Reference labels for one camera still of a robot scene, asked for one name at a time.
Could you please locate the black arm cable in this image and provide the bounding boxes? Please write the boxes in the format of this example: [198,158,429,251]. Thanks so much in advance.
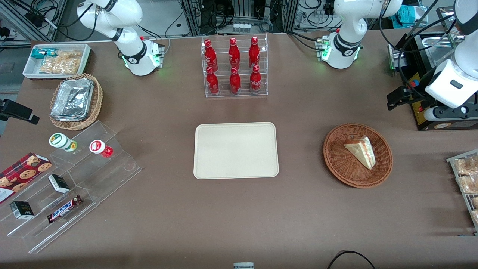
[379,0,457,94]

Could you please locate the green-lidded yogurt bottle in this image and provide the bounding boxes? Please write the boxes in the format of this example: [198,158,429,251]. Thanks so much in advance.
[49,133,78,152]

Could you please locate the beige rectangular serving tray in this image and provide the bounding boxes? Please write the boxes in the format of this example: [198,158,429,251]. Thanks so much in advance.
[193,122,280,180]

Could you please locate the white rectangular snack bin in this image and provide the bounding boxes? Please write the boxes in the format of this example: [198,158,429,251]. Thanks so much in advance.
[22,43,92,81]

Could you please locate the light oval wicker basket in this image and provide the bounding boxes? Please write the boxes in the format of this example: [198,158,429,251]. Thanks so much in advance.
[49,73,103,131]

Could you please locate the clear acrylic bottle rack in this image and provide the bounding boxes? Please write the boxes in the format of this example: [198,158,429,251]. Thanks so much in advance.
[201,33,269,99]

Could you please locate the black food warmer appliance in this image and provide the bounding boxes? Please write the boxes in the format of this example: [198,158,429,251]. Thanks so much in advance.
[387,6,478,131]

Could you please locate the stacked aluminium foil trays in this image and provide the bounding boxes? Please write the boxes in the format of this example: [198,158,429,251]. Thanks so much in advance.
[50,78,94,122]

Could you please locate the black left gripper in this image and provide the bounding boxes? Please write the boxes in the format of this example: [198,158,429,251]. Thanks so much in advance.
[387,85,430,111]

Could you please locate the clear acrylic tiered stand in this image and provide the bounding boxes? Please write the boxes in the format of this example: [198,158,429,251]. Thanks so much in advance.
[0,120,143,254]

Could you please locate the teal snack packet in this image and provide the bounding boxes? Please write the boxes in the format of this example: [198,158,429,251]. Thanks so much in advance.
[31,48,59,59]

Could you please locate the teal plastic bag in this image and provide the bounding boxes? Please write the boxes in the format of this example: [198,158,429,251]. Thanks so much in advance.
[397,5,428,25]

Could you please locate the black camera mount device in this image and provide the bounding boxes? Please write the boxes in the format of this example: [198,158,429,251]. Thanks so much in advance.
[0,99,40,125]

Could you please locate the round brown wicker basket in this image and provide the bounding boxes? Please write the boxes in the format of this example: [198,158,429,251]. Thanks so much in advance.
[323,123,394,188]

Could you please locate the Snickers chocolate bar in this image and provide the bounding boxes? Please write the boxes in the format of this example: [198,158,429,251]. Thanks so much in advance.
[47,194,84,224]

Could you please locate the red-lidded yogurt bottle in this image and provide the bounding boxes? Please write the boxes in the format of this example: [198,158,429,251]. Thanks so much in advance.
[89,139,114,158]

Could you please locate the small black box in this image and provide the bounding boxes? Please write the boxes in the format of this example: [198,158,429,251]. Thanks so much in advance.
[9,200,35,220]
[48,174,71,194]

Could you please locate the clear bag of crackers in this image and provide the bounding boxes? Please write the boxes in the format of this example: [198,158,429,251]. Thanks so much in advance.
[39,50,83,74]

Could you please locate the red chocolate chip cookie box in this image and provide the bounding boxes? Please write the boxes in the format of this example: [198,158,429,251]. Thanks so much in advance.
[0,152,53,204]

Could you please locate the tray of packaged pastries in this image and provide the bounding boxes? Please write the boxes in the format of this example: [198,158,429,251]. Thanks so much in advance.
[446,149,478,234]

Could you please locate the triangular sandwich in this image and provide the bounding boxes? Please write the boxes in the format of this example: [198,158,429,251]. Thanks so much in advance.
[344,136,376,170]

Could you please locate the black floor cable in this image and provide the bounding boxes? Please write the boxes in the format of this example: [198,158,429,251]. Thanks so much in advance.
[327,250,376,269]

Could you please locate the aluminium frame rack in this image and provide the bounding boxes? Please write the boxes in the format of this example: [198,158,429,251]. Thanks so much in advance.
[181,0,300,36]

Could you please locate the red cola bottle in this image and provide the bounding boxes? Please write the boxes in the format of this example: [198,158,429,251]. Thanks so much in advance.
[206,67,220,95]
[249,36,261,69]
[228,37,241,70]
[229,67,242,94]
[204,39,218,72]
[249,65,262,93]

